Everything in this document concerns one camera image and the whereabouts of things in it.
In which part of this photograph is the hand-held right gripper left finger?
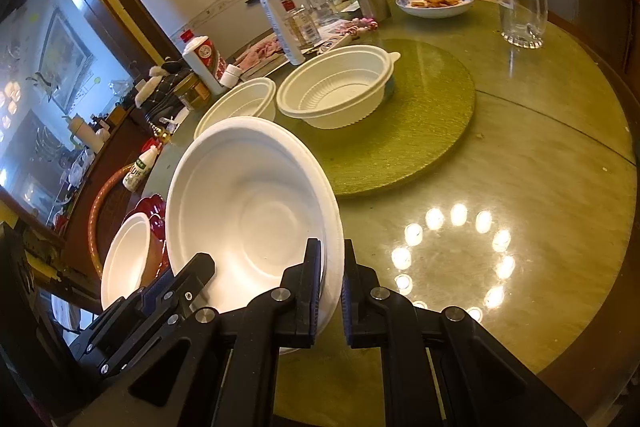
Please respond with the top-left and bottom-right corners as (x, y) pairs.
(60, 237), (326, 427)

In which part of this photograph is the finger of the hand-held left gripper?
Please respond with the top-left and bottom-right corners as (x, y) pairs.
(99, 252), (217, 376)
(69, 298), (147, 364)

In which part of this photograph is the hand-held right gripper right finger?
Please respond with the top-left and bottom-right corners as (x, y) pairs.
(340, 238), (587, 427)

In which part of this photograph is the small white paper bowl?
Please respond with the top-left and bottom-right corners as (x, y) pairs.
(100, 212), (152, 310)

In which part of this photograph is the large red glass plate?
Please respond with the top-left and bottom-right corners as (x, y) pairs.
(132, 193), (167, 238)

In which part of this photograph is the large white paper bowl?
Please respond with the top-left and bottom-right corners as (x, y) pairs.
(165, 117), (346, 355)

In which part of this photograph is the white ribbed plastic bowl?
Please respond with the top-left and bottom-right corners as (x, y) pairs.
(276, 45), (402, 130)
(193, 78), (277, 140)

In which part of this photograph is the brown wooden sideboard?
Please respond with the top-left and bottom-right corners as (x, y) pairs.
(15, 102), (166, 298)

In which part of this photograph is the white bottle with green label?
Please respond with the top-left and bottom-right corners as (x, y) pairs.
(122, 145), (160, 192)

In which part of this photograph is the white plastic bag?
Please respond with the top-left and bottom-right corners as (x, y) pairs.
(65, 147), (96, 188)

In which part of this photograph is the green round turntable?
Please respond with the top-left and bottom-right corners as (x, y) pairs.
(295, 38), (476, 198)

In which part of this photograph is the black jacket with fur collar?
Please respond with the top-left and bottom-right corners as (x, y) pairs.
(134, 59), (201, 118)

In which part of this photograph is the brown glass jar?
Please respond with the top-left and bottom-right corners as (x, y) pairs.
(175, 74), (211, 110)

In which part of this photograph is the small white cup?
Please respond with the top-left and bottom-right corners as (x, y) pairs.
(220, 63), (244, 88)

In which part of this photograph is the white liquor bottle red cap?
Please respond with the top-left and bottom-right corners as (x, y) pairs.
(180, 29), (225, 96)

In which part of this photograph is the pink plastic packet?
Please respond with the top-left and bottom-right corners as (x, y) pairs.
(235, 34), (286, 68)

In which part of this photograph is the white squeeze tube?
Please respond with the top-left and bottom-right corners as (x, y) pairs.
(258, 0), (306, 66)

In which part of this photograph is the small clear water bottle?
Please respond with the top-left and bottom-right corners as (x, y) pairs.
(279, 0), (322, 48)

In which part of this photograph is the wooden door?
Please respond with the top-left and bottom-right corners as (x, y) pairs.
(65, 0), (186, 72)

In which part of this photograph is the blue white plate with food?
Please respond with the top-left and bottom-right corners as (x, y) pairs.
(396, 0), (474, 18)

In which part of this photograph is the clear glass mug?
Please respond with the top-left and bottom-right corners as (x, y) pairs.
(492, 0), (550, 48)

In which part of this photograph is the white tumbler with handle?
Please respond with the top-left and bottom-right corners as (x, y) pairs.
(62, 114), (96, 148)

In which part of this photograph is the large wall mirror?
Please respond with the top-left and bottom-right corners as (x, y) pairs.
(0, 0), (138, 228)

